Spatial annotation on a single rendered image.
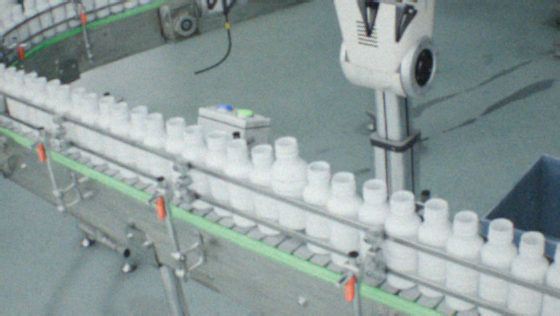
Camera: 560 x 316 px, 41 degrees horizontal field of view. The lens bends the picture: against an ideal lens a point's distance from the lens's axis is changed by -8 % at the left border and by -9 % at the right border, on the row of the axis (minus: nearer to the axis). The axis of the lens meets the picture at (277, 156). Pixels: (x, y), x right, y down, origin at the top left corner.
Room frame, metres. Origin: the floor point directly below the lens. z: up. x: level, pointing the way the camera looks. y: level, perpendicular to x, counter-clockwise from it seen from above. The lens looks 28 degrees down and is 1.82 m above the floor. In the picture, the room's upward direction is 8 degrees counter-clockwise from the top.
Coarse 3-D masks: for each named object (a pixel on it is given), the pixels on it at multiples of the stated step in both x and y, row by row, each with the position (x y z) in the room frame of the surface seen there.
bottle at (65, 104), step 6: (60, 90) 1.72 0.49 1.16; (66, 90) 1.70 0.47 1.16; (60, 96) 1.70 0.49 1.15; (66, 96) 1.70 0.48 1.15; (60, 102) 1.70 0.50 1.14; (66, 102) 1.70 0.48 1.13; (72, 102) 1.71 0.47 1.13; (60, 108) 1.69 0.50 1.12; (66, 108) 1.69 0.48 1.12; (66, 114) 1.69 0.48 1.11; (66, 126) 1.69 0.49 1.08; (72, 126) 1.69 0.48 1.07; (66, 132) 1.69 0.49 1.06; (72, 132) 1.69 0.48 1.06; (72, 138) 1.69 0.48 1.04; (72, 150) 1.69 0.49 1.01; (78, 150) 1.69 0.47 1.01
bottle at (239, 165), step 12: (228, 144) 1.30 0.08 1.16; (240, 144) 1.31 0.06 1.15; (228, 156) 1.29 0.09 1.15; (240, 156) 1.28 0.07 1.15; (228, 168) 1.28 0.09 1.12; (240, 168) 1.27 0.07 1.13; (240, 180) 1.27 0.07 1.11; (228, 192) 1.28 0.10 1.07; (240, 192) 1.27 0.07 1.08; (240, 204) 1.27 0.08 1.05; (252, 204) 1.27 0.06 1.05
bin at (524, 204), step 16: (544, 160) 1.46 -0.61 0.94; (528, 176) 1.41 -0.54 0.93; (544, 176) 1.46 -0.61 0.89; (512, 192) 1.35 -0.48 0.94; (528, 192) 1.41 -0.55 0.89; (544, 192) 1.46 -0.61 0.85; (496, 208) 1.30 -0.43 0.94; (512, 208) 1.35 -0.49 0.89; (528, 208) 1.42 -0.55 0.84; (544, 208) 1.46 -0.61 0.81; (528, 224) 1.42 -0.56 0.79; (544, 224) 1.45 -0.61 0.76; (512, 240) 1.20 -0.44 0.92; (544, 240) 1.15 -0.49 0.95
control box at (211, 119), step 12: (204, 108) 1.57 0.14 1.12; (216, 108) 1.57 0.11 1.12; (204, 120) 1.55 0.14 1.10; (216, 120) 1.53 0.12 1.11; (228, 120) 1.51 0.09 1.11; (240, 120) 1.48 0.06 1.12; (252, 120) 1.49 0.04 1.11; (264, 120) 1.51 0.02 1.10; (204, 132) 1.54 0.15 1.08; (228, 132) 1.50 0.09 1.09; (240, 132) 1.47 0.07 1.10; (252, 132) 1.49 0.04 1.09; (264, 132) 1.51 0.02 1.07; (252, 144) 1.48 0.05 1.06; (264, 144) 1.51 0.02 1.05
